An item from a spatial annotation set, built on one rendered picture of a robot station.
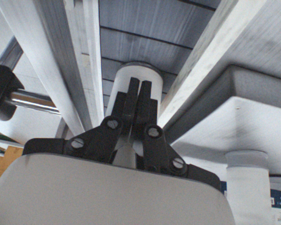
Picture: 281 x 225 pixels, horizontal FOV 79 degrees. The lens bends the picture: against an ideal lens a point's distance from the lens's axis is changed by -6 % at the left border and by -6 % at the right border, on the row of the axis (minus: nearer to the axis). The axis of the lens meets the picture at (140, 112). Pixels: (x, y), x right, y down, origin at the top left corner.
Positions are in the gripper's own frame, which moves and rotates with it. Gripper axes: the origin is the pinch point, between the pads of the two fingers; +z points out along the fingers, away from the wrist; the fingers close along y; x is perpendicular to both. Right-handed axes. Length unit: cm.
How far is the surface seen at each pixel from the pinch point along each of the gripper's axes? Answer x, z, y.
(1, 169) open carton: -175, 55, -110
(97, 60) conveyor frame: -1.3, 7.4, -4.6
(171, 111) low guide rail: -3.1, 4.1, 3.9
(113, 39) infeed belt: 2.0, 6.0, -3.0
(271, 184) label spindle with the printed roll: -42, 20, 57
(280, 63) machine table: 2.1, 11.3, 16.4
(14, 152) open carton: -167, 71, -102
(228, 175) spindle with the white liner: -22.9, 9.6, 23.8
